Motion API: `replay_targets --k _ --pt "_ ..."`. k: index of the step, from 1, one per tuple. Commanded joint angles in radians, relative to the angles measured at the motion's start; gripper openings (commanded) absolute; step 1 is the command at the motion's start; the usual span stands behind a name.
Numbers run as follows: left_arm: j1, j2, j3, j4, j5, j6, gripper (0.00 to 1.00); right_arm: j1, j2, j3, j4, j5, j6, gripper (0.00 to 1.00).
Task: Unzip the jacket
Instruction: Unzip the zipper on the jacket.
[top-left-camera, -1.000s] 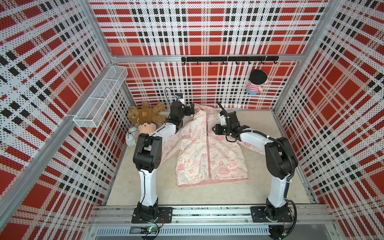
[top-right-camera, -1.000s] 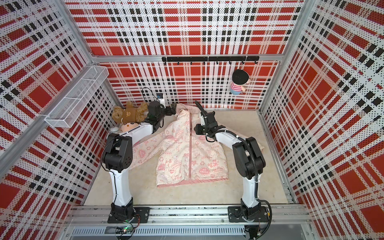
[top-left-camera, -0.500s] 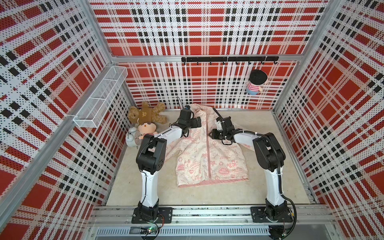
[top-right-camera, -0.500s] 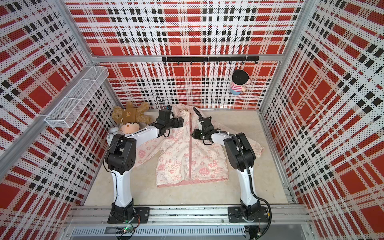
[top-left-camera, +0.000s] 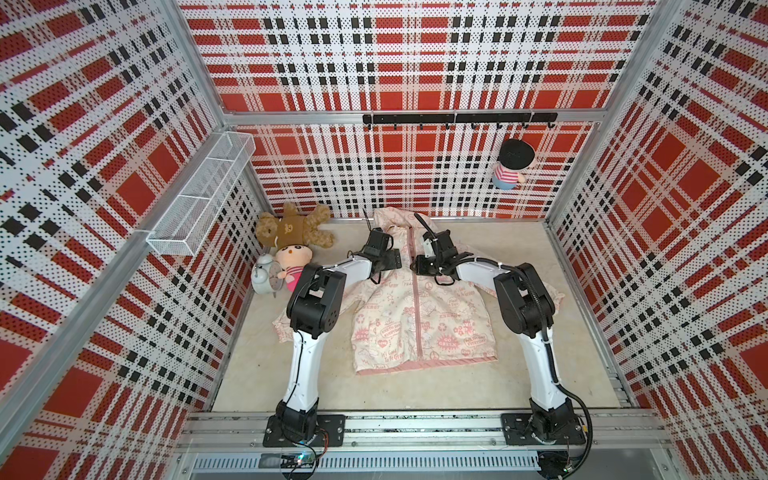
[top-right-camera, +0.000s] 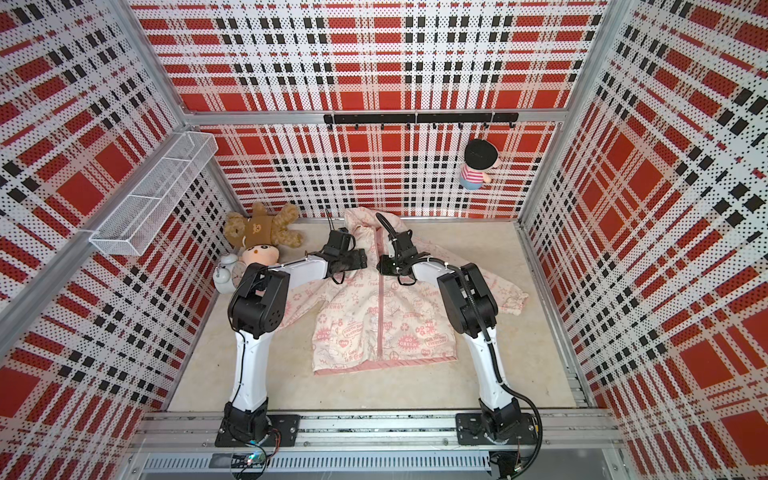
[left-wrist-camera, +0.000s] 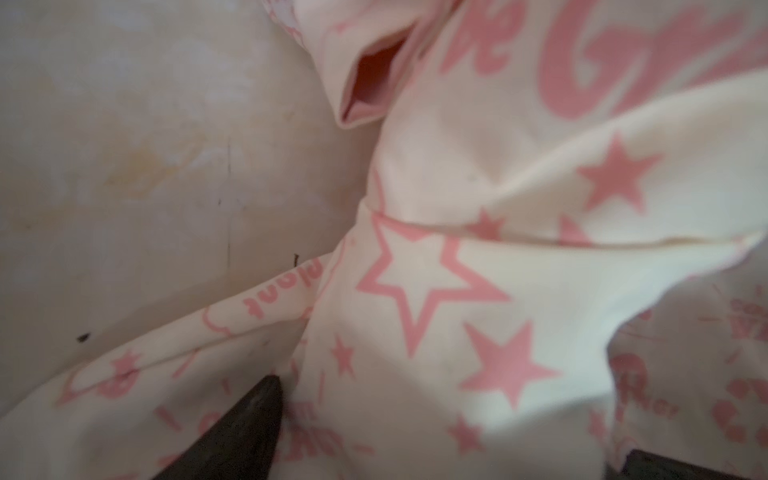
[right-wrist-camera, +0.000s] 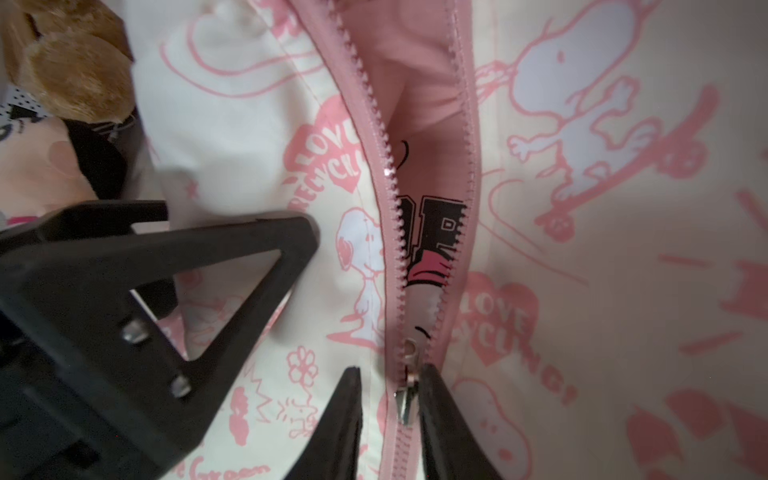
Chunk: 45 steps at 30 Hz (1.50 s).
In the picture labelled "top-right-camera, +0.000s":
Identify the cream pink printed jacket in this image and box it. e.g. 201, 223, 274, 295
272, 206, 530, 376

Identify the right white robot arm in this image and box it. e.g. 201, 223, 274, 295
377, 223, 542, 447

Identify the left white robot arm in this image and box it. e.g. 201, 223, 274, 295
215, 228, 367, 447

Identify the pink plush doll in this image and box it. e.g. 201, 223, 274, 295
240, 244, 280, 266

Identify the brown teddy bear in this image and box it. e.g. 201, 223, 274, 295
223, 202, 303, 249

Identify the pale blue alarm clock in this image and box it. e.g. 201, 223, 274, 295
213, 253, 246, 294

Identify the blue striped hanging doll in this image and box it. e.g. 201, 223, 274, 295
459, 138, 499, 191

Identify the green circuit board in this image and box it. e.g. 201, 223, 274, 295
230, 451, 268, 473

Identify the black hook rail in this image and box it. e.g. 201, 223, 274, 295
323, 112, 520, 128

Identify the white wire mesh basket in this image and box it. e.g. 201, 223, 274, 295
89, 131, 217, 256

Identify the black corrugated cable conduit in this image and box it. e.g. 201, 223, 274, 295
375, 212, 545, 475

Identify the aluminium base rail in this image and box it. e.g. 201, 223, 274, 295
119, 409, 633, 479

